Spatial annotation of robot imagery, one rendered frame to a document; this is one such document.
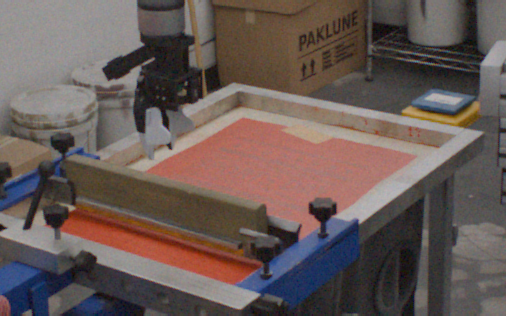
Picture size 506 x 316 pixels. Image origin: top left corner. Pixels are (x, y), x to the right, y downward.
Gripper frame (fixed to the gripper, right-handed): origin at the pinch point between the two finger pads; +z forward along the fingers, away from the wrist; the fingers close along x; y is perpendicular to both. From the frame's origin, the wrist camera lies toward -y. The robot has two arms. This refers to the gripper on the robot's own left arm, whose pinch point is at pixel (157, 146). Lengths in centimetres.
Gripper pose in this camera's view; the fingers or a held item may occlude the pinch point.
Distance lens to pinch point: 206.7
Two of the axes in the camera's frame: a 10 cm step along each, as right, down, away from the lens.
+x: 5.9, -3.2, 7.4
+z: 0.3, 9.3, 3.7
